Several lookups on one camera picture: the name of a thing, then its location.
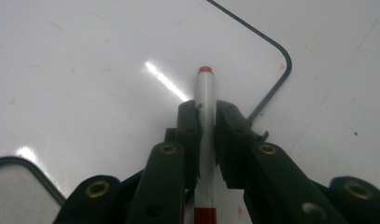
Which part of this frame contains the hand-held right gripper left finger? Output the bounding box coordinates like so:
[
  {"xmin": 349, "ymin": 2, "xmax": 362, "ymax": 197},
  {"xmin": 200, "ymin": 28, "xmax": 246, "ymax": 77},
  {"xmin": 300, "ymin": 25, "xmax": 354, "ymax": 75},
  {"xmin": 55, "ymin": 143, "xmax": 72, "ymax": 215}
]
[{"xmin": 125, "ymin": 100, "xmax": 204, "ymax": 224}]

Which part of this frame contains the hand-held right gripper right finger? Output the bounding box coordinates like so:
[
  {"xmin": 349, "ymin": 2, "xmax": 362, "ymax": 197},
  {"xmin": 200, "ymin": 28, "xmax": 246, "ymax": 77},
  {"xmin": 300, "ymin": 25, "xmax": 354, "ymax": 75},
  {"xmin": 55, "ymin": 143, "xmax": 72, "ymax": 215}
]
[{"xmin": 214, "ymin": 100, "xmax": 350, "ymax": 224}]

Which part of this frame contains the red and white marker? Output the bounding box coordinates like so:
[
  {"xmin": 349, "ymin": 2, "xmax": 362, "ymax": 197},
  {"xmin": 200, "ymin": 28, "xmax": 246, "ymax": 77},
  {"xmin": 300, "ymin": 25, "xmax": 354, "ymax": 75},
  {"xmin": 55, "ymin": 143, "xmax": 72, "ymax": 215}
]
[{"xmin": 192, "ymin": 65, "xmax": 218, "ymax": 224}]

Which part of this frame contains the white black-rimmed whiteboard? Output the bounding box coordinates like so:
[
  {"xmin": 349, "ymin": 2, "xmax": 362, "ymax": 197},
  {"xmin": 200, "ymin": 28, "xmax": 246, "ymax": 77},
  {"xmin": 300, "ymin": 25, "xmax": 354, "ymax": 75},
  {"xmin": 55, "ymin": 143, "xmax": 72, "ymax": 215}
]
[{"xmin": 0, "ymin": 0, "xmax": 293, "ymax": 224}]

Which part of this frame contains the small grey black-rimmed board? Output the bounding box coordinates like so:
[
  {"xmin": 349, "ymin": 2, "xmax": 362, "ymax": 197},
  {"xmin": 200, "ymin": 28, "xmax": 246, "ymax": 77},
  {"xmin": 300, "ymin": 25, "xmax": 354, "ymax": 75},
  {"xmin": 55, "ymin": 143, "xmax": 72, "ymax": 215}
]
[{"xmin": 0, "ymin": 155, "xmax": 67, "ymax": 224}]

